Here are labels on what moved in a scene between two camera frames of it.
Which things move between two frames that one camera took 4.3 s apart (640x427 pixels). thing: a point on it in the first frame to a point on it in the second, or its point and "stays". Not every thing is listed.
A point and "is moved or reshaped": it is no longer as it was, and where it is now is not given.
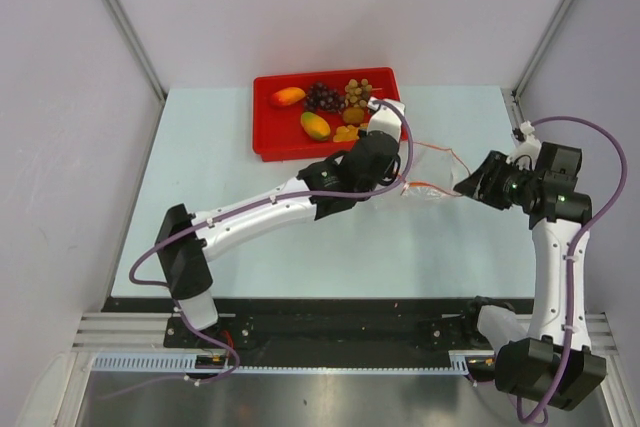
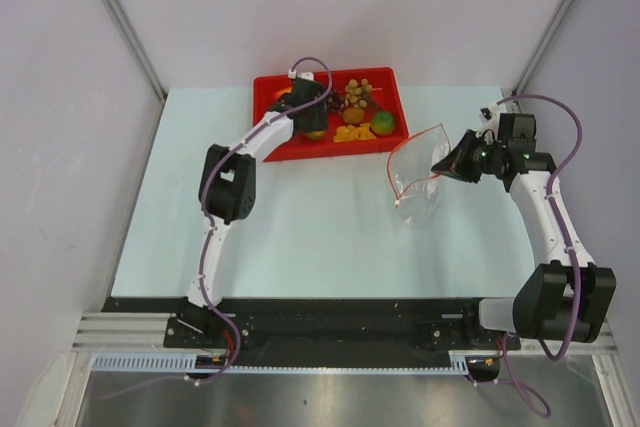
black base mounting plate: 320,332 stays
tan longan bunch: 357,93 stays
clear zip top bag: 434,172 is moved or reshaped
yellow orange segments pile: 349,133 stays
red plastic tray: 315,115 stays
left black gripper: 389,173 to 319,121
